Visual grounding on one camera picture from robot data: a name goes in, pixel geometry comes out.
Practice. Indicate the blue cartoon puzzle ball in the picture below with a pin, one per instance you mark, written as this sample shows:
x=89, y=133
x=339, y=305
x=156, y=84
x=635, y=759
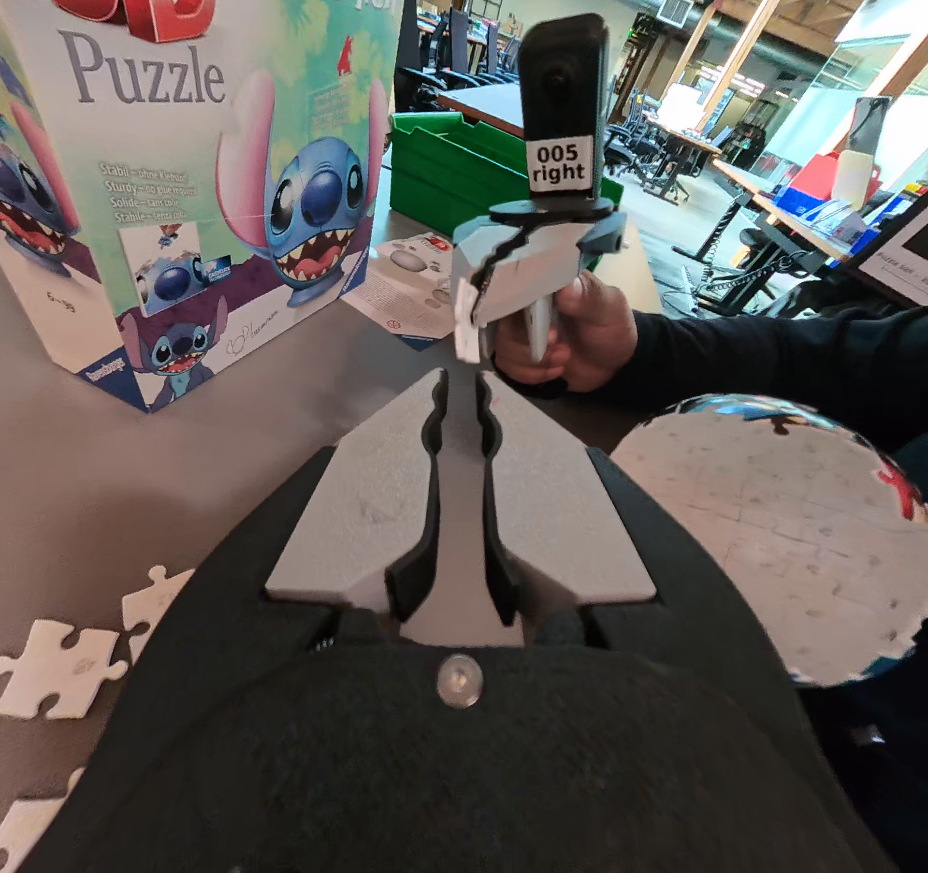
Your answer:
x=761, y=539

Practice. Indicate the person's right forearm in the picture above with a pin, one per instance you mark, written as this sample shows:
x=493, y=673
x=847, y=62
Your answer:
x=761, y=365

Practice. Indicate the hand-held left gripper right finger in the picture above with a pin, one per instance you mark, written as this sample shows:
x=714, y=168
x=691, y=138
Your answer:
x=565, y=518

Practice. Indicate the white plastic jug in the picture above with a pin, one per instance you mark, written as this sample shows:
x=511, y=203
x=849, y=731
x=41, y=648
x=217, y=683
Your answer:
x=855, y=180

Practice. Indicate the white puzzle piece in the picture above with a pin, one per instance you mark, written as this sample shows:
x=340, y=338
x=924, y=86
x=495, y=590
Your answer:
x=468, y=336
x=22, y=826
x=152, y=605
x=58, y=673

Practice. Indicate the white instruction leaflet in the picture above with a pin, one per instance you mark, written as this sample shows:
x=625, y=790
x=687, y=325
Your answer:
x=406, y=293

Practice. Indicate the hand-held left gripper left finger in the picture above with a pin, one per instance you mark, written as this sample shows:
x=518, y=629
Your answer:
x=355, y=510

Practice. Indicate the cartoon printed puzzle box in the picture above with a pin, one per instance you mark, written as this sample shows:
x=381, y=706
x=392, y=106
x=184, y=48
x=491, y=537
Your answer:
x=181, y=162

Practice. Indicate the framed white sign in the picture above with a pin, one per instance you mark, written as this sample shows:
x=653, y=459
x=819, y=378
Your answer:
x=903, y=257

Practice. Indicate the green plastic bin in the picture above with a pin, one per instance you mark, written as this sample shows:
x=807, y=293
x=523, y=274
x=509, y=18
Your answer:
x=435, y=177

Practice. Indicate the wooden table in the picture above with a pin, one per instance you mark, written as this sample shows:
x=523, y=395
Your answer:
x=486, y=104

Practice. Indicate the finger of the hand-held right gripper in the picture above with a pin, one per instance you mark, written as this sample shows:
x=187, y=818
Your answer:
x=482, y=249
x=536, y=271

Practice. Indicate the person's right hand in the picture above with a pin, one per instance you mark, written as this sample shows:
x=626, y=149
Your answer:
x=594, y=336

